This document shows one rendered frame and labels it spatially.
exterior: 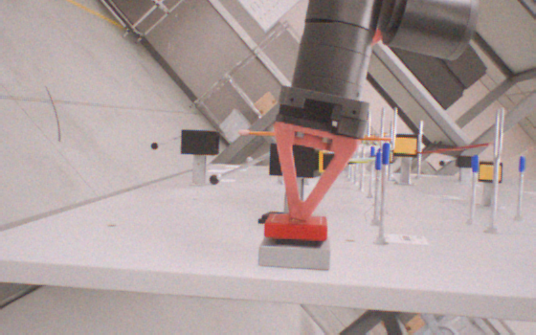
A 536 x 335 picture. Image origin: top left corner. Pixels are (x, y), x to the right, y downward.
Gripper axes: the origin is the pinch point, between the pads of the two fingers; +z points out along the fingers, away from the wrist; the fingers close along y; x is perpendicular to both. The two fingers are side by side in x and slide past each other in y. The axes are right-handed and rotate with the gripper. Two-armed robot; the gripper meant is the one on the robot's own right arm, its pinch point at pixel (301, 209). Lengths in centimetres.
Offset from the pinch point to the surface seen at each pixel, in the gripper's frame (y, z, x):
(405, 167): 78, -4, -20
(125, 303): 29.6, 22.0, 20.9
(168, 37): 778, -105, 244
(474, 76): 125, -33, -41
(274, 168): 23.0, -1.1, 4.2
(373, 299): -5.3, 4.4, -6.4
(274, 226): -1.8, 1.5, 1.7
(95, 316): 21.2, 21.3, 22.0
